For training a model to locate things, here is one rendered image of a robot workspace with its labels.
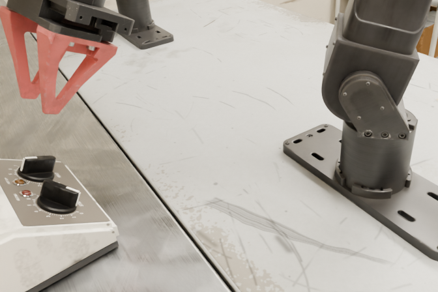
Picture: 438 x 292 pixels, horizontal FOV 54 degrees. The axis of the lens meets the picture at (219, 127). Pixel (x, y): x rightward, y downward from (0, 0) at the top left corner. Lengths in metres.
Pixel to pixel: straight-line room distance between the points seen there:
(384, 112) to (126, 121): 0.34
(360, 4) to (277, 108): 0.26
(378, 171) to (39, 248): 0.29
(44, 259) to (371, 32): 0.30
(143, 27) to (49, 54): 0.53
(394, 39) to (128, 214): 0.28
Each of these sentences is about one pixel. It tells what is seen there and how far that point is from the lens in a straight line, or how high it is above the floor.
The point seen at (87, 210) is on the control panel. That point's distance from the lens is 0.39.
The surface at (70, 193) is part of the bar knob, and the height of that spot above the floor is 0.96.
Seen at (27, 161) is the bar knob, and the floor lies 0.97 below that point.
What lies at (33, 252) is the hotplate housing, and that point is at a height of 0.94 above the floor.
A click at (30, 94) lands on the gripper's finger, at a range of 0.43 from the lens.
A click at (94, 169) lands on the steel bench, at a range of 0.51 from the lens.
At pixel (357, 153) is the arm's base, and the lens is 0.40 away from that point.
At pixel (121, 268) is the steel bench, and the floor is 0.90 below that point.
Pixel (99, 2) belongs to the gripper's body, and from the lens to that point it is 0.38.
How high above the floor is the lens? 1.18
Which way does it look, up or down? 32 degrees down
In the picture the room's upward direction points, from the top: 6 degrees counter-clockwise
